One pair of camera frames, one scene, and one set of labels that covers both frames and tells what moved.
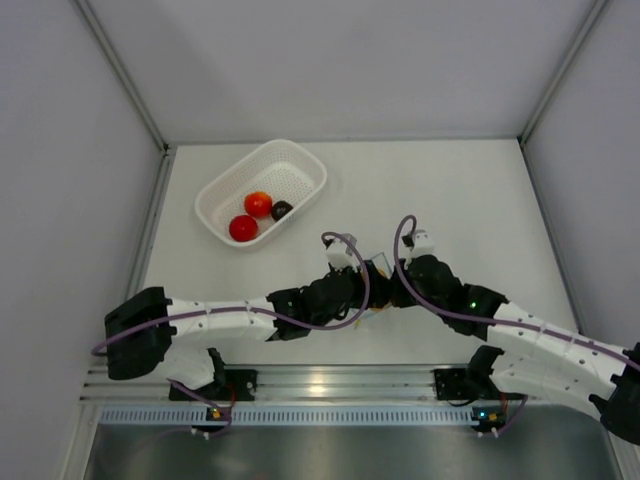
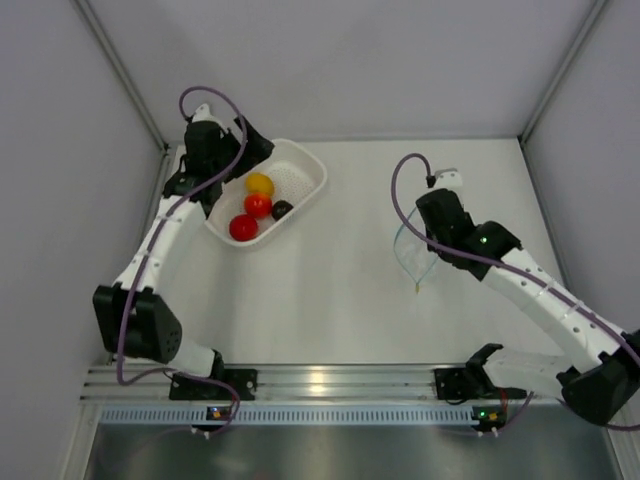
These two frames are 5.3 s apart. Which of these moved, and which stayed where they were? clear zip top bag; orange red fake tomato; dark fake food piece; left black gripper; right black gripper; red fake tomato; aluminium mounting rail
Moved: left black gripper; clear zip top bag; right black gripper
Stayed: aluminium mounting rail; orange red fake tomato; dark fake food piece; red fake tomato
